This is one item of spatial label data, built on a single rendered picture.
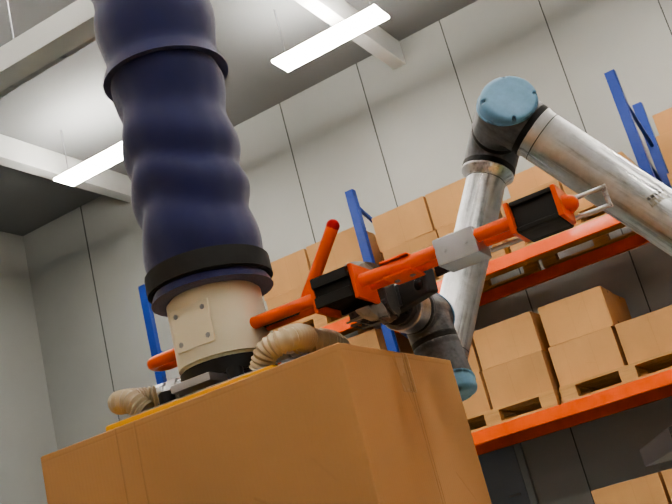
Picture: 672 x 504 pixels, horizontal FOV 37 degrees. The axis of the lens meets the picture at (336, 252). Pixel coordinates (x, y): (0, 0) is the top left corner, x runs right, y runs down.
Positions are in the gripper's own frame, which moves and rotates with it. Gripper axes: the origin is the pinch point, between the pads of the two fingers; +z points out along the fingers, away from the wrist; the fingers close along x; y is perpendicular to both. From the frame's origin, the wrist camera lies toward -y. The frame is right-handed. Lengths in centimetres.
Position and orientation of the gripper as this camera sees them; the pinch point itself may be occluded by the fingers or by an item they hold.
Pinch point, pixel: (358, 287)
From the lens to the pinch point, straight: 166.6
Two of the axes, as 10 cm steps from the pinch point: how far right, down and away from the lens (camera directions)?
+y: -8.5, 3.4, 4.0
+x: -2.3, -9.2, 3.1
